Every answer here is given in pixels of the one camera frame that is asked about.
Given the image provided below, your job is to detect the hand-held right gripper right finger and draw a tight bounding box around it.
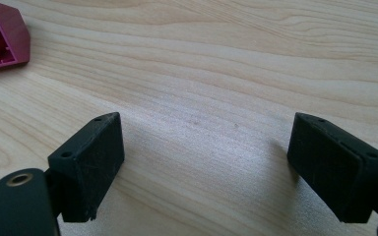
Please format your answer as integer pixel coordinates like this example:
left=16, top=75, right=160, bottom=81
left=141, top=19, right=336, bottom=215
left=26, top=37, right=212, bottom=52
left=286, top=111, right=378, bottom=224

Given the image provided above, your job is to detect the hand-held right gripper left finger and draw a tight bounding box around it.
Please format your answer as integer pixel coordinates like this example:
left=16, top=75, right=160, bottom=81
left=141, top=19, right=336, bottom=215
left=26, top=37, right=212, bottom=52
left=47, top=111, right=126, bottom=224

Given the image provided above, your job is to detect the magenta toy block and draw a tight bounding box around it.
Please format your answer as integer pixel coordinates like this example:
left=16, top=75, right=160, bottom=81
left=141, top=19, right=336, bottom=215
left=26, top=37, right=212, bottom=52
left=0, top=0, right=32, bottom=73

